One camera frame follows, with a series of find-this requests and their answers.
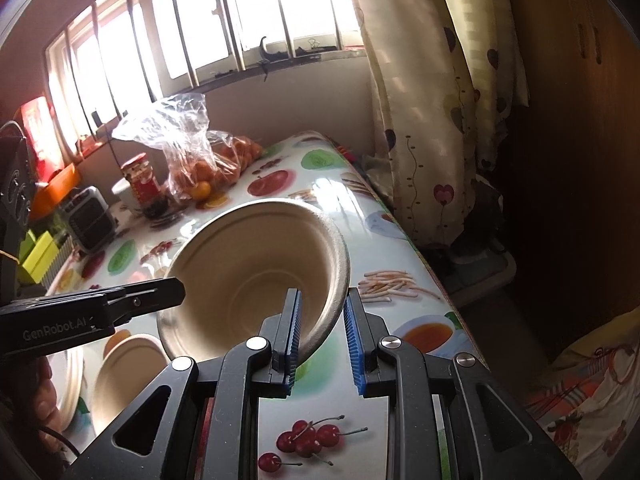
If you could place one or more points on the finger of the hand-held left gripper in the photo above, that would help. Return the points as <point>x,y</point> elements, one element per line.
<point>145,299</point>

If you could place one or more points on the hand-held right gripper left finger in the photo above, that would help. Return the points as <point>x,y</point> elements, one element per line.
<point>291,347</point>

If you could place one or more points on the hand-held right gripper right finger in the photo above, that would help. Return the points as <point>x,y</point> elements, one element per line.
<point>355,347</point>

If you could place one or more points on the large white paper plate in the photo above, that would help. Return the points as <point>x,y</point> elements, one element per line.
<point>70,385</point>

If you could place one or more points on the beige paper bowl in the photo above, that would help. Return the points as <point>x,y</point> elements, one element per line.
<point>125,385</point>
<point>250,270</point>

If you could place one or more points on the person's left hand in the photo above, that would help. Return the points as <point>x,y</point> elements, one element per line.
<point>44,395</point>

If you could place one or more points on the striped cardboard box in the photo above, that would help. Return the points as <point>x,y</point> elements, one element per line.
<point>61,260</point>

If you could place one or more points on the deep green cardboard box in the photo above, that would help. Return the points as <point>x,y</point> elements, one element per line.
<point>37,260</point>

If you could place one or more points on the dark grey small heater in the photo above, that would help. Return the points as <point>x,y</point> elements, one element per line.
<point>90,222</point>

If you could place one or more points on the food printed tablecloth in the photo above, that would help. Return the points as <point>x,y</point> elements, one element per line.
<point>415,270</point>

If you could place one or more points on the white plastic tub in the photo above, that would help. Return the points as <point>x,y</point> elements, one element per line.
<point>122,193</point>

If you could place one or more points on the glass jar with red label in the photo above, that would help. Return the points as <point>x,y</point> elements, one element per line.
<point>142,182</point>

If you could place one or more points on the pile of oranges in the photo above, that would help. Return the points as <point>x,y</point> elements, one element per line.
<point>200,189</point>

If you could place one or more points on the orange box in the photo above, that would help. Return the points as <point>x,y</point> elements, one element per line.
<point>57,187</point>

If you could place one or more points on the white plastic bin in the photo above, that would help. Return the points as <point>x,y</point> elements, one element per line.
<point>480,276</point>

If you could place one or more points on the clear plastic bag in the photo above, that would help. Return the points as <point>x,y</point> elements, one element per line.
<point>175,127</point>

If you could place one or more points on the red paper bag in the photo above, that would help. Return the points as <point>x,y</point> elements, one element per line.
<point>40,130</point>

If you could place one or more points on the printed blanket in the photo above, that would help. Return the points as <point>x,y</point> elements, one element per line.
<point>590,410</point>

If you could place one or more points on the cream heart printed curtain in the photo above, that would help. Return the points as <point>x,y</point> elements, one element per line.
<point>425,110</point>

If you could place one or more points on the black window hook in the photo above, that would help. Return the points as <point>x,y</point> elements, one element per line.
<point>263,50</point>

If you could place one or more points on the barred window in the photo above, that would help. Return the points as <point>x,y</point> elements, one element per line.
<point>200,20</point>

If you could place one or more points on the brown wooden wardrobe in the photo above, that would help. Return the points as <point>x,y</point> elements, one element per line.
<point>575,160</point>

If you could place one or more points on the small binder clip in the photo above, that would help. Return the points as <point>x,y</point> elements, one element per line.
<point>314,44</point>

